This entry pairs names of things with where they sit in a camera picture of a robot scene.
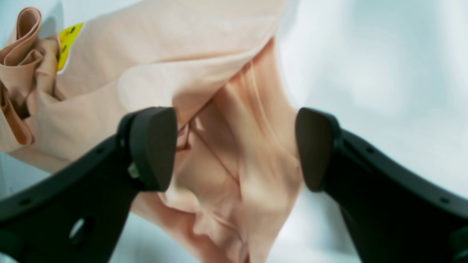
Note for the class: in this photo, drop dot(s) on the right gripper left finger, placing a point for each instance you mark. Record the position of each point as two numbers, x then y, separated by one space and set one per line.
77 215

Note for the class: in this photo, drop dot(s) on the peach orange t-shirt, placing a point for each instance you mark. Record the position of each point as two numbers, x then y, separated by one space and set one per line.
237 173

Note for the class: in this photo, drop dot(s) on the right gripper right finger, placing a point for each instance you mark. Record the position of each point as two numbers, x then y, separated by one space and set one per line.
392 214

